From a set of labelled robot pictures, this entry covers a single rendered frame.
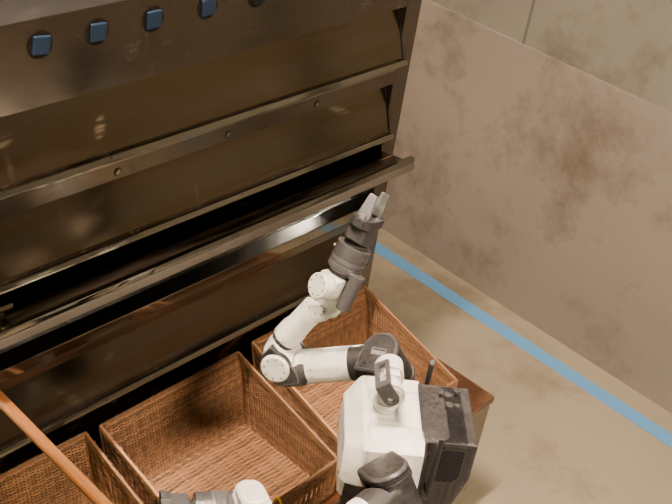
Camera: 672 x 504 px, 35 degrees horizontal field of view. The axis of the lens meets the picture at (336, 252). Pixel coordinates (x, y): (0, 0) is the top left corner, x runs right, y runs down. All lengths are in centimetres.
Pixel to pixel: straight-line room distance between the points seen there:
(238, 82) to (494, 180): 248
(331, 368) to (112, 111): 83
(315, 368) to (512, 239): 265
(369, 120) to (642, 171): 164
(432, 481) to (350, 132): 131
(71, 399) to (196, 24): 109
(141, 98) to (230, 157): 42
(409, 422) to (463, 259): 305
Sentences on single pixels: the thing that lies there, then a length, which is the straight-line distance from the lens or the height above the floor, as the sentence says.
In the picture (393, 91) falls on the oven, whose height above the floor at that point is 160.
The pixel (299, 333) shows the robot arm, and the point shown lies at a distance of 266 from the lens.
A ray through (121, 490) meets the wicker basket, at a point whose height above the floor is 77.
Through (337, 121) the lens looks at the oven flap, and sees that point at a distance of 329.
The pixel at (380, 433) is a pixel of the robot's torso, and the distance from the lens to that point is 240.
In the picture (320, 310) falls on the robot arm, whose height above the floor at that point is 144.
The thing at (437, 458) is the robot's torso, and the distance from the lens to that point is 239.
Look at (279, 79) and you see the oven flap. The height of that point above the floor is 178.
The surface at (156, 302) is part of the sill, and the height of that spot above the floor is 117.
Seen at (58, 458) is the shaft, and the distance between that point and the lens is 256.
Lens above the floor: 302
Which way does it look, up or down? 33 degrees down
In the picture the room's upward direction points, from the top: 9 degrees clockwise
